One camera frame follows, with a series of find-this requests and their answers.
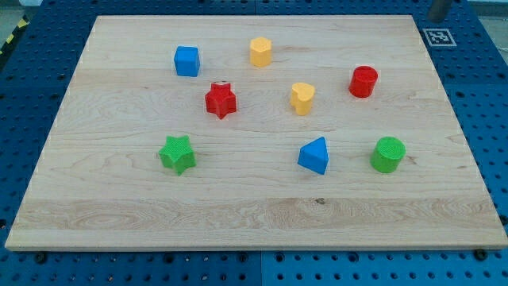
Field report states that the blue triangle block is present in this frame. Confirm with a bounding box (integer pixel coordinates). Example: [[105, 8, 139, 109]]
[[298, 137, 329, 175]]

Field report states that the white fiducial marker tag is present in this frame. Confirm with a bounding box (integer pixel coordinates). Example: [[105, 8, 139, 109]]
[[422, 28, 456, 47]]

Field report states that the red cylinder block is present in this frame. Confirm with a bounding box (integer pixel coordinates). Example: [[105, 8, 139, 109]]
[[348, 66, 378, 99]]

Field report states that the red star block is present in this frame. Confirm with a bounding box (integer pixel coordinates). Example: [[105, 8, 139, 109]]
[[205, 83, 237, 119]]

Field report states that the wooden board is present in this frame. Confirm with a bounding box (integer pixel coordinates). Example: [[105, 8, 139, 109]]
[[6, 15, 507, 251]]

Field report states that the green star block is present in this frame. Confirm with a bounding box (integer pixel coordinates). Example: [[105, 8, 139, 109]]
[[158, 135, 196, 176]]

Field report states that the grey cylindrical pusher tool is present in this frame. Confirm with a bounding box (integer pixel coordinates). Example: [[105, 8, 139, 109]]
[[426, 0, 453, 23]]

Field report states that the green cylinder block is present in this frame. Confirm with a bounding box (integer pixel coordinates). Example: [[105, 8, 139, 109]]
[[370, 137, 406, 173]]

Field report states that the yellow hexagon block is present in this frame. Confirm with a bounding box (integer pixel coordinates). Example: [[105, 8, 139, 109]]
[[249, 37, 271, 68]]

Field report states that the blue cube block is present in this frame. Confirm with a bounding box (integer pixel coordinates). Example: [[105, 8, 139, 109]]
[[174, 46, 200, 77]]

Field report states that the yellow heart block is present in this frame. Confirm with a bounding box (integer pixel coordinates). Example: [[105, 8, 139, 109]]
[[290, 83, 315, 116]]

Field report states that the black yellow hazard tape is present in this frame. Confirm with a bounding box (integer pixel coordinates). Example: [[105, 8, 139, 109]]
[[1, 14, 30, 56]]

